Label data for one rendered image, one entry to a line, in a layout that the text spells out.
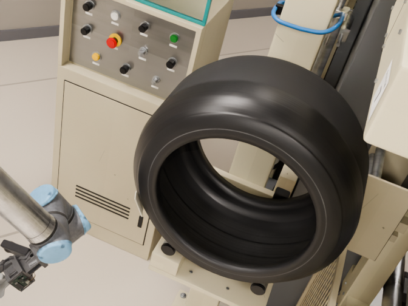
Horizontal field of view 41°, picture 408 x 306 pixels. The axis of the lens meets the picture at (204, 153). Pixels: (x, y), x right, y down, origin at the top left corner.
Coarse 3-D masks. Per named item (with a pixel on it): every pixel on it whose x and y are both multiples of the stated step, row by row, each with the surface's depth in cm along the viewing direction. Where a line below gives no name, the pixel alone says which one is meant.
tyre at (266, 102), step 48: (192, 96) 127; (240, 96) 122; (288, 96) 124; (336, 96) 134; (144, 144) 136; (192, 144) 166; (288, 144) 120; (336, 144) 123; (144, 192) 143; (192, 192) 171; (240, 192) 172; (336, 192) 123; (192, 240) 160; (240, 240) 166; (288, 240) 162; (336, 240) 130
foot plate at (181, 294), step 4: (180, 292) 256; (184, 292) 257; (176, 296) 254; (180, 296) 254; (184, 296) 254; (176, 300) 252; (180, 300) 253; (184, 300) 253; (172, 304) 250; (176, 304) 251; (180, 304) 251; (184, 304) 252
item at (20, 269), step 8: (32, 248) 162; (16, 256) 164; (32, 256) 165; (8, 264) 162; (16, 264) 160; (24, 264) 162; (32, 264) 160; (40, 264) 162; (8, 272) 161; (16, 272) 160; (24, 272) 159; (32, 272) 161; (8, 280) 157; (16, 280) 159; (24, 280) 160; (32, 280) 163; (16, 288) 161; (24, 288) 162
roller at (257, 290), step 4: (252, 284) 154; (256, 284) 154; (260, 284) 154; (264, 284) 154; (252, 288) 155; (256, 288) 154; (260, 288) 154; (264, 288) 154; (256, 292) 155; (260, 292) 154; (264, 292) 154
